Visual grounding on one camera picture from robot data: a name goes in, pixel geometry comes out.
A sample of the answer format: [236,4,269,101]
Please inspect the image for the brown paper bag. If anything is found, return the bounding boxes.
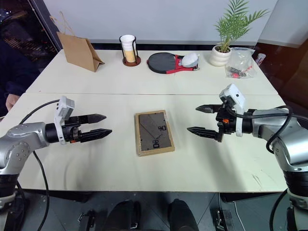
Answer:
[49,11,106,73]

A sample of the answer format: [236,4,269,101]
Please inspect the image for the black red round paddle case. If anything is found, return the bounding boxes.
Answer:
[146,52,202,75]

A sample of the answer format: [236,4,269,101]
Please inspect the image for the dark window frame post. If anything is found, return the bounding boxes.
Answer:
[35,0,64,52]

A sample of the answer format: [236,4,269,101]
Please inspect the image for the green palm plant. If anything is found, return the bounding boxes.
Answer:
[214,0,270,53]

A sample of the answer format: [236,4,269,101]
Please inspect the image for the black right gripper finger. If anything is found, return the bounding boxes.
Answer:
[186,126,221,142]
[195,103,222,114]

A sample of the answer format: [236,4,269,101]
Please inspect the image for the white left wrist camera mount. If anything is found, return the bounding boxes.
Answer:
[53,95,75,145]

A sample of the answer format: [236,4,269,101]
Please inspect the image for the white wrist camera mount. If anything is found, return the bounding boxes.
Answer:
[218,83,247,138]
[53,95,75,145]

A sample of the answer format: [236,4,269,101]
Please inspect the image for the stack of paper cups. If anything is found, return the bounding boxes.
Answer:
[120,35,137,63]

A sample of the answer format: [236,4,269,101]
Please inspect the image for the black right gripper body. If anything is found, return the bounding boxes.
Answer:
[215,103,238,143]

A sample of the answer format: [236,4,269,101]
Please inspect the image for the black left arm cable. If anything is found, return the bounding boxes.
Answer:
[18,99,61,231]

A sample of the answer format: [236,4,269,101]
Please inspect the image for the paper cups in holder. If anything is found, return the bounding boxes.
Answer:
[119,35,141,67]

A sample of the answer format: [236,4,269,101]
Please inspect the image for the wooden picture frame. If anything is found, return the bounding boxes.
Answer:
[134,109,176,157]

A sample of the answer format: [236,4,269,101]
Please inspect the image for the thin white floor cable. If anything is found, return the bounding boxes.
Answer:
[234,201,244,226]

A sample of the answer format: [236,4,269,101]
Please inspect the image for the black metal floor bracket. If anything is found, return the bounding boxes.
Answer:
[77,209,96,231]
[215,208,234,231]

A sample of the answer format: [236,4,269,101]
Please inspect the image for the small red black parts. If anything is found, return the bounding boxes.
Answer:
[229,66,251,79]

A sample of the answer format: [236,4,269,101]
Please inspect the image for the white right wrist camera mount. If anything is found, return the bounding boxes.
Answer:
[218,83,247,138]

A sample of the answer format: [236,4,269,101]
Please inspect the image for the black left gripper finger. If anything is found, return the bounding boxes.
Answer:
[80,129,113,143]
[80,114,107,126]

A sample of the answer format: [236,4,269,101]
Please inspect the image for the bystander bare hand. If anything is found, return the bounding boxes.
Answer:
[5,93,20,111]

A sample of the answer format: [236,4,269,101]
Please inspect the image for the person in dark blue clothing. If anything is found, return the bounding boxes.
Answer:
[0,36,40,117]

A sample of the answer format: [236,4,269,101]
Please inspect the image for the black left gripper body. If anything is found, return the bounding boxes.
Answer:
[62,116,83,144]

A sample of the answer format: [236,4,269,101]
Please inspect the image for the white ribbed plant pot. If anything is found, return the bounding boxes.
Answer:
[208,44,232,66]

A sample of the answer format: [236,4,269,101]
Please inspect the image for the clear plastic bag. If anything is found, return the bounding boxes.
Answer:
[224,46,257,80]

